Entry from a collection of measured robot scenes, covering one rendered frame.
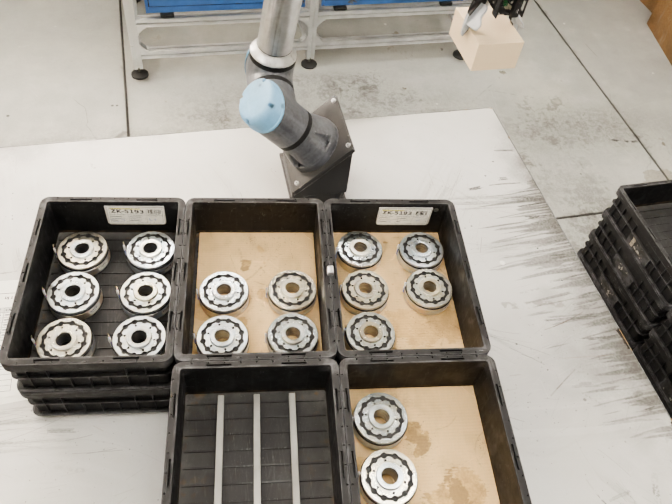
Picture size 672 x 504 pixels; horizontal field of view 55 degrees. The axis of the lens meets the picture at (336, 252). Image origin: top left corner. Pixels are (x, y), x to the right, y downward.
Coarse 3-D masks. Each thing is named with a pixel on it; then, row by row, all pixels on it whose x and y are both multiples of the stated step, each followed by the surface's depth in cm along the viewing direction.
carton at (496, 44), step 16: (464, 16) 160; (480, 32) 156; (496, 32) 157; (512, 32) 157; (464, 48) 160; (480, 48) 154; (496, 48) 155; (512, 48) 156; (480, 64) 158; (496, 64) 159; (512, 64) 160
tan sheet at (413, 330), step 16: (336, 240) 149; (384, 240) 150; (400, 240) 151; (384, 256) 147; (384, 272) 145; (400, 272) 145; (400, 288) 142; (400, 304) 140; (400, 320) 137; (416, 320) 137; (432, 320) 138; (448, 320) 138; (368, 336) 134; (400, 336) 135; (416, 336) 135; (432, 336) 135; (448, 336) 136
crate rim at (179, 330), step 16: (192, 208) 138; (320, 208) 141; (320, 224) 138; (320, 240) 136; (176, 320) 120; (176, 336) 118; (176, 352) 116; (272, 352) 118; (288, 352) 118; (304, 352) 119; (320, 352) 119; (336, 352) 120
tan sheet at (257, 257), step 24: (216, 240) 145; (240, 240) 146; (264, 240) 147; (288, 240) 147; (312, 240) 148; (216, 264) 141; (240, 264) 142; (264, 264) 143; (288, 264) 143; (312, 264) 144; (264, 288) 139; (264, 312) 135; (312, 312) 136; (264, 336) 131
